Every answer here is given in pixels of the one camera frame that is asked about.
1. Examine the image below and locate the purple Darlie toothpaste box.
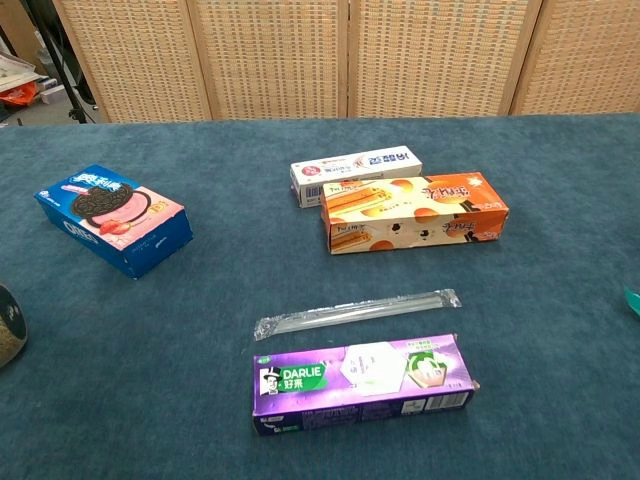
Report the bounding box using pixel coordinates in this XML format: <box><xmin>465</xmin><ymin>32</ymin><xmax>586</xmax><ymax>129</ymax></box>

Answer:
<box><xmin>252</xmin><ymin>333</ymin><xmax>481</xmax><ymax>437</ymax></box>

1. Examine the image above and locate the black tripod stand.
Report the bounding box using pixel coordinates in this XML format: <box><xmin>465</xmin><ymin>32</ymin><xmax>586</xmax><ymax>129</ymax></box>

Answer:
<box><xmin>24</xmin><ymin>0</ymin><xmax>101</xmax><ymax>124</ymax></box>

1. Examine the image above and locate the orange biscuit stick box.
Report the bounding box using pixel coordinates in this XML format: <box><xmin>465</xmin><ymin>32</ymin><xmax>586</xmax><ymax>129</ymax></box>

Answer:
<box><xmin>320</xmin><ymin>172</ymin><xmax>510</xmax><ymax>256</ymax></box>

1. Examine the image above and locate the blue Oreo cookie box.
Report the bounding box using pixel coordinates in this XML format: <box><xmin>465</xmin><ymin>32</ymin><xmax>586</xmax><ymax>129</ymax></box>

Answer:
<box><xmin>33</xmin><ymin>164</ymin><xmax>194</xmax><ymax>280</ymax></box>

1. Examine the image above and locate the blue carpet table cover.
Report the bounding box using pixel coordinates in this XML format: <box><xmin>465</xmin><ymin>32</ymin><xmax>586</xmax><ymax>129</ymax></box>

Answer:
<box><xmin>0</xmin><ymin>113</ymin><xmax>640</xmax><ymax>480</ymax></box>

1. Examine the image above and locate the wooden wicker folding screen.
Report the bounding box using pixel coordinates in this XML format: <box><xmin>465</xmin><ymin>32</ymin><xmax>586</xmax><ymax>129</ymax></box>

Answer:
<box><xmin>52</xmin><ymin>0</ymin><xmax>640</xmax><ymax>124</ymax></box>

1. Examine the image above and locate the clear plastic wrapped straw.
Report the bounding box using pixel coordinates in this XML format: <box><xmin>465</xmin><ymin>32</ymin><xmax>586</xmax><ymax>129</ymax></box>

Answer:
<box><xmin>253</xmin><ymin>288</ymin><xmax>462</xmax><ymax>342</ymax></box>

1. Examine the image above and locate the white toothpaste box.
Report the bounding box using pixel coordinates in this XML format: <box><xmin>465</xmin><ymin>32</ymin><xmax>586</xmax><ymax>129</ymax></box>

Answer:
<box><xmin>290</xmin><ymin>145</ymin><xmax>424</xmax><ymax>209</ymax></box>

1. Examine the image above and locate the grain jar with black lid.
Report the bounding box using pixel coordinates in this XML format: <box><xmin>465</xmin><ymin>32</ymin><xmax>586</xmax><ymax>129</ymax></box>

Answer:
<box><xmin>0</xmin><ymin>283</ymin><xmax>29</xmax><ymax>370</ymax></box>

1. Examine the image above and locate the white paper stack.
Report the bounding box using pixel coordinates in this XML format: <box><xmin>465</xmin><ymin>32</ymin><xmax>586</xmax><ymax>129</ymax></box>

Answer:
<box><xmin>0</xmin><ymin>49</ymin><xmax>45</xmax><ymax>94</ymax></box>

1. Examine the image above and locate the orange plastic bag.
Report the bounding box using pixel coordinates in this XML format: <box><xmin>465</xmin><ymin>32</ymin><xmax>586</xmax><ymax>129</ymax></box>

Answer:
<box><xmin>0</xmin><ymin>82</ymin><xmax>39</xmax><ymax>107</ymax></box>

